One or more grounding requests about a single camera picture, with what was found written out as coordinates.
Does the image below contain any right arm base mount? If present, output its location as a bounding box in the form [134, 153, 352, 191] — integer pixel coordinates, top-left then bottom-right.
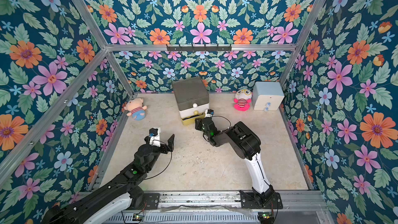
[239, 189, 284, 209]

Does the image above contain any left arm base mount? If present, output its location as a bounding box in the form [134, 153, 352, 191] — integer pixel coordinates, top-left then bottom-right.
[126, 186, 160, 211]

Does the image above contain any white blue mini drawer cabinet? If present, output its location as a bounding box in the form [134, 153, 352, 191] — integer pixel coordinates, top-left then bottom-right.
[252, 82, 285, 112]

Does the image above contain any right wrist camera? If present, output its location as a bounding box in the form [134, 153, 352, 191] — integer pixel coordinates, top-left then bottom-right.
[205, 109, 214, 118]

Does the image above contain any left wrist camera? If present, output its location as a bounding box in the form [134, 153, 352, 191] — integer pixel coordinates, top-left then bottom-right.
[149, 128, 161, 147]

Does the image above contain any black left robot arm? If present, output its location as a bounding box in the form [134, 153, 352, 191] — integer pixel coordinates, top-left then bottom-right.
[41, 134, 175, 224]

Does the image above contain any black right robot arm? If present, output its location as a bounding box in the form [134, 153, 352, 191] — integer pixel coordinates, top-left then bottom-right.
[195, 117, 275, 207]

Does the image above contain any pink white plush toy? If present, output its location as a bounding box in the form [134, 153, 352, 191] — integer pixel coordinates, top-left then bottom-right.
[234, 88, 252, 112]

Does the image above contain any three-tier colored drawer cabinet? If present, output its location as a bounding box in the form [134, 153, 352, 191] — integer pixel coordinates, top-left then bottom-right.
[172, 76, 210, 125]

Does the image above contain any pink pig plush toy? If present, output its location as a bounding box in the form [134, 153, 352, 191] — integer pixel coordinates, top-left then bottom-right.
[123, 98, 147, 121]

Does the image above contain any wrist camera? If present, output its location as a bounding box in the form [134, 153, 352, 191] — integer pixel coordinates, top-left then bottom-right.
[149, 128, 161, 147]
[205, 109, 214, 118]

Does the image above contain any black hook rail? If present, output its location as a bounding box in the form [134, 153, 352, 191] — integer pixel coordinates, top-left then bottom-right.
[166, 44, 232, 52]

